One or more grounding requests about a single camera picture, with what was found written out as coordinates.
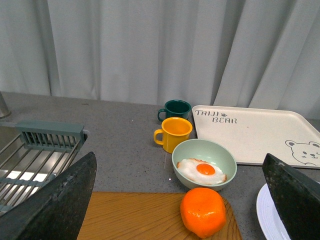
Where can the left gripper black camera-mount left finger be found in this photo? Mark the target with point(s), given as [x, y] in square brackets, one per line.
[57, 211]

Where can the left gripper black camera-mount right finger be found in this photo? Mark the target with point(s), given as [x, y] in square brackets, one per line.
[296, 198]

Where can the white ridged plate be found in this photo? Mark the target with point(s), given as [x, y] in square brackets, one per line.
[268, 218]

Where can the orange mandarin fruit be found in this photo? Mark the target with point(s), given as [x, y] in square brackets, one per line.
[203, 211]

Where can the wooden cutting board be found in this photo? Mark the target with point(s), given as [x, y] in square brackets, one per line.
[144, 216]

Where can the green sink drying rack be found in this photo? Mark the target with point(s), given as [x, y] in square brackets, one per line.
[33, 153]

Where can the cream bear serving tray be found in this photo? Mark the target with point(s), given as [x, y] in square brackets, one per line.
[250, 133]

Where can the light green bowl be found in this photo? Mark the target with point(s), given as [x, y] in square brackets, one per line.
[207, 152]

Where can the fake fried egg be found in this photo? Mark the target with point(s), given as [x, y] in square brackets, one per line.
[201, 172]

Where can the metal faucet base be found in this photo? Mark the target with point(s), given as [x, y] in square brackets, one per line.
[4, 110]

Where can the yellow enamel mug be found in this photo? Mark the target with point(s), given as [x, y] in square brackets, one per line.
[173, 131]

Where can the dark green enamel mug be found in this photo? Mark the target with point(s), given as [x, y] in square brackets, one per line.
[174, 108]

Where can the grey curtain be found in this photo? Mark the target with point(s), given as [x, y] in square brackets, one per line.
[238, 53]

